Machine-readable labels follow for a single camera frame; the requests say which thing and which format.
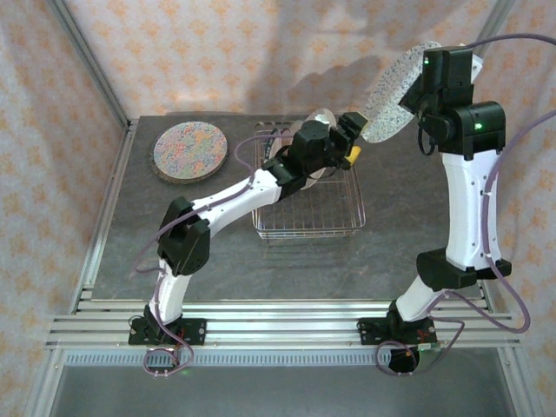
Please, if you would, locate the slotted grey cable duct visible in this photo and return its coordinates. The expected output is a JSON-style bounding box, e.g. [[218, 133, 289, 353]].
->
[[64, 349, 500, 368]]

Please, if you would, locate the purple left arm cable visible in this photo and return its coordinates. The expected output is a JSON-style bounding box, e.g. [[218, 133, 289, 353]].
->
[[129, 134, 283, 335]]

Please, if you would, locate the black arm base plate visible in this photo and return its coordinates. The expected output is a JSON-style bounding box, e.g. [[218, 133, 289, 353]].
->
[[358, 316, 437, 347], [128, 318, 208, 348]]

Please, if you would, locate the blue speckled white plate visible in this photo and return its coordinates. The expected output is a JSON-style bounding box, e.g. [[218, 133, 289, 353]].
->
[[362, 40, 484, 143]]

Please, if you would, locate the orange sunburst plate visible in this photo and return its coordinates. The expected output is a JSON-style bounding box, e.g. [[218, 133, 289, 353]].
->
[[271, 124, 299, 151]]

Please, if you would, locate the green rim lettered plate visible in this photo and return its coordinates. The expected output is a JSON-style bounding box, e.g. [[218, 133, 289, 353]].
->
[[259, 127, 288, 165]]

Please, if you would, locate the wire dish rack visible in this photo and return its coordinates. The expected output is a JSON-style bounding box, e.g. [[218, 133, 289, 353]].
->
[[251, 121, 367, 242]]

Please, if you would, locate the multicolour speckled plate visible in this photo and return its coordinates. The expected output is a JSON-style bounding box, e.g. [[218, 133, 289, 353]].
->
[[153, 121, 230, 178]]

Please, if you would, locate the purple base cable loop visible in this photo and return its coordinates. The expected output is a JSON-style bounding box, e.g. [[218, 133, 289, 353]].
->
[[375, 341, 421, 376], [142, 328, 202, 377]]

